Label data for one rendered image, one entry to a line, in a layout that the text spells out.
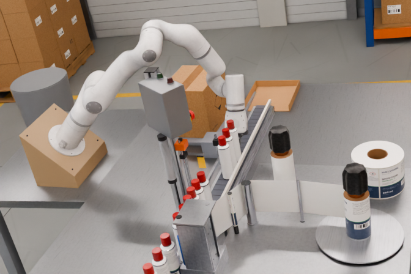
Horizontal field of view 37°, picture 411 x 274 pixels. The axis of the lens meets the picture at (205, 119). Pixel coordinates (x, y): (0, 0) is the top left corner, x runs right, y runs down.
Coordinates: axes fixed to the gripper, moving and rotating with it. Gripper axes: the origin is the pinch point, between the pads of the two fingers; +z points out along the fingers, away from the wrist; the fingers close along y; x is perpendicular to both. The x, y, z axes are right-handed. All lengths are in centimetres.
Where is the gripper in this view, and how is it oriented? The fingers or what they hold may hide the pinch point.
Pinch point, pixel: (237, 142)
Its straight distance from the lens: 281.4
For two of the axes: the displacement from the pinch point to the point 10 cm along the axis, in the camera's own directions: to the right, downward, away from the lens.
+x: 3.5, -1.7, 9.2
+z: 0.5, 9.9, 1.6
